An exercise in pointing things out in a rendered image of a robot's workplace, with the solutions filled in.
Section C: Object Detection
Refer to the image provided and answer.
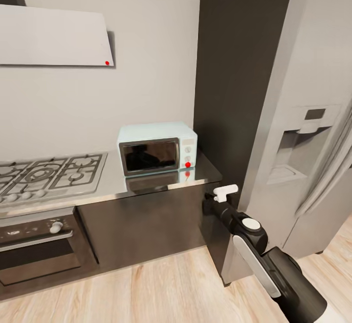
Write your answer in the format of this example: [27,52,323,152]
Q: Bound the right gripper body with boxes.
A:
[202,195,233,221]

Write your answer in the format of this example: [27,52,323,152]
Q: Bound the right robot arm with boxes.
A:
[202,185,346,323]

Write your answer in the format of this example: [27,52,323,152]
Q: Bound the microwave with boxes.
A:
[117,121,198,177]

